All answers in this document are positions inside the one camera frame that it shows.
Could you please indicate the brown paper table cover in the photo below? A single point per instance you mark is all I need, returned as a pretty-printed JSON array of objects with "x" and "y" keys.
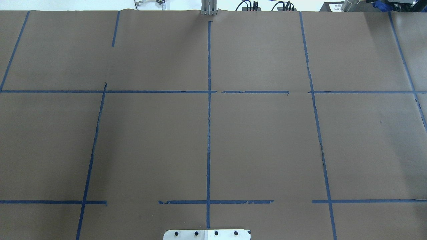
[{"x": 296, "y": 126}]

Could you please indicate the silver metal mounting plate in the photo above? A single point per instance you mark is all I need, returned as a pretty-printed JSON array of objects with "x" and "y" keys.
[{"x": 208, "y": 234}]

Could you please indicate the short blue tape strip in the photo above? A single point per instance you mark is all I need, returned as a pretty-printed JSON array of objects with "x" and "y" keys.
[{"x": 115, "y": 28}]

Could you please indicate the black device with white label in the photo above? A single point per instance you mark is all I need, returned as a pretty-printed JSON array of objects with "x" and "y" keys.
[{"x": 335, "y": 6}]

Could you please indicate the silver metal cylinder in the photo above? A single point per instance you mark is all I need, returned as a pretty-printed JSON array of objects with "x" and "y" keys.
[{"x": 349, "y": 5}]

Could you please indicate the far left blue tape line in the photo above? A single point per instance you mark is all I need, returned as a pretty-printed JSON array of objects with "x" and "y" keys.
[{"x": 13, "y": 24}]

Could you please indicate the grey aluminium profile post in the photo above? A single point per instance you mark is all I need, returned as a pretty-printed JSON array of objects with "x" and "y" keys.
[{"x": 209, "y": 7}]

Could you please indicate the black cable connector box left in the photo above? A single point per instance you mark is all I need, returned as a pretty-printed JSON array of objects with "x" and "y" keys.
[{"x": 248, "y": 6}]

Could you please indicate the black cable connector box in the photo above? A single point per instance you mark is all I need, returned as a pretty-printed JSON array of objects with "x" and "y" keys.
[
  {"x": 283, "y": 6},
  {"x": 248, "y": 6}
]

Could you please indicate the small metal bracket parts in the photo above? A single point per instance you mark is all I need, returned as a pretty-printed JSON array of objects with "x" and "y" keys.
[{"x": 150, "y": 5}]

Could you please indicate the black cable connector box right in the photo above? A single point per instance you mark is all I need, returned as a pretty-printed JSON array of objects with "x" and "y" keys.
[{"x": 283, "y": 6}]

